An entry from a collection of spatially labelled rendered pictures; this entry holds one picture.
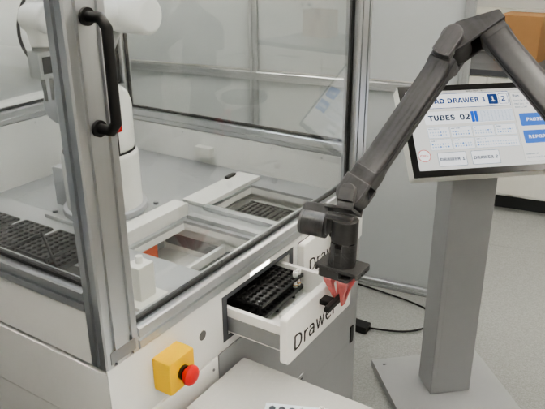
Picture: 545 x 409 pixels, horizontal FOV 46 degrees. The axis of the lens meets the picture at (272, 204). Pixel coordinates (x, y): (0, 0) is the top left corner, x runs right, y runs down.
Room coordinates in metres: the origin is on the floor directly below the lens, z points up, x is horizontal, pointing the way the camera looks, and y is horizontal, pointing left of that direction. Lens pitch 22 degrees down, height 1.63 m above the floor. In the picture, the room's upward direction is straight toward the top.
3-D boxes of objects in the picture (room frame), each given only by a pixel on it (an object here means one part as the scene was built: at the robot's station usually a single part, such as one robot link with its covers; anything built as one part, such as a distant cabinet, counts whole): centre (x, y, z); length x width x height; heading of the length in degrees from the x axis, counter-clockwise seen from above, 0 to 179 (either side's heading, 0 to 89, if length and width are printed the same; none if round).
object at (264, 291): (1.33, 0.07, 0.87); 0.22 x 0.18 x 0.06; 57
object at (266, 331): (1.33, 0.08, 0.86); 0.40 x 0.26 x 0.06; 57
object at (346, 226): (1.23, -0.15, 1.07); 0.07 x 0.06 x 0.07; 63
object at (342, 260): (1.22, -0.15, 1.01); 0.10 x 0.07 x 0.07; 57
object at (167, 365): (1.01, 0.19, 0.88); 0.07 x 0.05 x 0.07; 147
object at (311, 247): (1.56, -0.15, 0.87); 0.29 x 0.02 x 0.11; 147
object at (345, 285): (1.23, -0.14, 0.94); 0.07 x 0.07 x 0.09; 57
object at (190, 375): (0.99, 0.16, 0.88); 0.04 x 0.03 x 0.04; 147
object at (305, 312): (1.22, -0.10, 0.87); 0.29 x 0.02 x 0.11; 147
